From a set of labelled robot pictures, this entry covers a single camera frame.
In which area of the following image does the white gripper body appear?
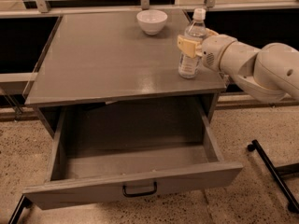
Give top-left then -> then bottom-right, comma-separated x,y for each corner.
202,35 -> 237,72

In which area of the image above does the black drawer handle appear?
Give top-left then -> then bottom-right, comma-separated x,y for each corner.
122,181 -> 158,198

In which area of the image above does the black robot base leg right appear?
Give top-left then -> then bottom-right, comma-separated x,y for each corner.
247,140 -> 299,214

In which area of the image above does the grey cabinet with counter top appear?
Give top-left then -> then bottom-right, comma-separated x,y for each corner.
21,8 -> 228,138

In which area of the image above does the grey open top drawer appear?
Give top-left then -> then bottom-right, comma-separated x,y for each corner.
23,97 -> 242,210

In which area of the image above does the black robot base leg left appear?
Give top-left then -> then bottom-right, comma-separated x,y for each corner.
8,195 -> 33,224

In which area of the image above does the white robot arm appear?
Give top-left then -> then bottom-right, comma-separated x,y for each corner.
177,30 -> 299,104

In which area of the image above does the white ceramic bowl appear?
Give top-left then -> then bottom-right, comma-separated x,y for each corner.
136,9 -> 168,35

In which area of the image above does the clear plastic water bottle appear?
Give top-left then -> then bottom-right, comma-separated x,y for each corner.
178,8 -> 207,78

